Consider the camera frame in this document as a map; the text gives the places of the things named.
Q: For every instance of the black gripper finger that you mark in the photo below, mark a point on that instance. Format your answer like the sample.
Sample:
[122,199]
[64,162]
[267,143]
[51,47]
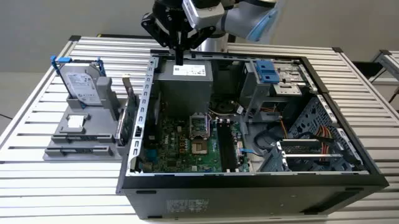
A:
[199,37]
[154,30]

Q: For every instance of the metal disk bay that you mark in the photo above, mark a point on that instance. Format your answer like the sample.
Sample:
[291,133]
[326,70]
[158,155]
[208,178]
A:
[311,155]

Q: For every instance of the silver CPU chip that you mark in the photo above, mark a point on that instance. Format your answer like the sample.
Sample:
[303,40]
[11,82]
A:
[75,121]

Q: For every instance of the black case fan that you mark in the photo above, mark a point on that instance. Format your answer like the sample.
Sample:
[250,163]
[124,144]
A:
[154,121]

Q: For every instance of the graphics card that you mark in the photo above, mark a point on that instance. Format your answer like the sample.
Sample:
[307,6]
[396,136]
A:
[128,121]

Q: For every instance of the grey power supply unit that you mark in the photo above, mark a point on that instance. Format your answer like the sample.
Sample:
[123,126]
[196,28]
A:
[183,93]

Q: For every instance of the round black chassis speaker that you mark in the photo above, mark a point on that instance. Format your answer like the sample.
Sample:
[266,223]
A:
[224,107]

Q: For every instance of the CPU socket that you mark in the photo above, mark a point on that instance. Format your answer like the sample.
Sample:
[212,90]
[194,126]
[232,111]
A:
[199,147]

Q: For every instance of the blue plastic drive latch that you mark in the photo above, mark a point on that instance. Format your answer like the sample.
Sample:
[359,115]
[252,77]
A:
[266,78]

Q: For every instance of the grey parts rack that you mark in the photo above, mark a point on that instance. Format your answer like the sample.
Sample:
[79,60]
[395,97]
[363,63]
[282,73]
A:
[94,119]

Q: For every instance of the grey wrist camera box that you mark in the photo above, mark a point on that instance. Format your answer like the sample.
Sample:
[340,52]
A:
[202,14]

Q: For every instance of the black RAM slot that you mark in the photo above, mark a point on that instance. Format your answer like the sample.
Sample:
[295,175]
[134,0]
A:
[234,144]
[222,144]
[226,144]
[230,144]

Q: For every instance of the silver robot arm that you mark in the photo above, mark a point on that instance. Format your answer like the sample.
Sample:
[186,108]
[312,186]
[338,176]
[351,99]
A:
[240,21]

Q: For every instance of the aluminium side table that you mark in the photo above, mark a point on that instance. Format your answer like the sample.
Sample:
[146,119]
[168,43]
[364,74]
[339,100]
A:
[386,59]

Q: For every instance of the hard disk in blue carrier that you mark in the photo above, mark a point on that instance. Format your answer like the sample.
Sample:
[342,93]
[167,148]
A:
[79,80]

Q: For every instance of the black open PC case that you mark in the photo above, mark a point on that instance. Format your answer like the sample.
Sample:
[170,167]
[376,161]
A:
[218,203]

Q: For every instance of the green motherboard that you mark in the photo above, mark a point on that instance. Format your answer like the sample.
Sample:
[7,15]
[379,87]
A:
[172,161]

